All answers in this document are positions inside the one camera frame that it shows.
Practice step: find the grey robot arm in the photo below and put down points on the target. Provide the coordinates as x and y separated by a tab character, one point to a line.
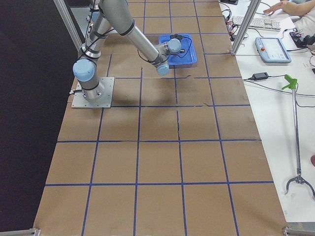
115	15

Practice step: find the black power adapter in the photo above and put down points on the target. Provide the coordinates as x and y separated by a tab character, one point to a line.
260	76

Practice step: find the teach pendant tablet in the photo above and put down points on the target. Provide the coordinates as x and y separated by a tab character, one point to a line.
272	50

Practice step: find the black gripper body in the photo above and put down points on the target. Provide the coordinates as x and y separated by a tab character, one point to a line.
181	51

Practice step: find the blue plastic tray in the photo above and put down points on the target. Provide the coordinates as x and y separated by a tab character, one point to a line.
186	57

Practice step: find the person's hand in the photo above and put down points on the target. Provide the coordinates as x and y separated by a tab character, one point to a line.
285	6

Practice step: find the white keyboard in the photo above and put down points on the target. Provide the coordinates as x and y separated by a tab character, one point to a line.
259	23

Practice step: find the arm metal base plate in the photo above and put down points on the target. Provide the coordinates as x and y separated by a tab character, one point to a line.
100	97

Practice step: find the aluminium frame post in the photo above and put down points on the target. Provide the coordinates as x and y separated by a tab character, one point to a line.
251	11

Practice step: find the green grabber tool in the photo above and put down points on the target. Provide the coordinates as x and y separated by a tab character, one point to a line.
292	85

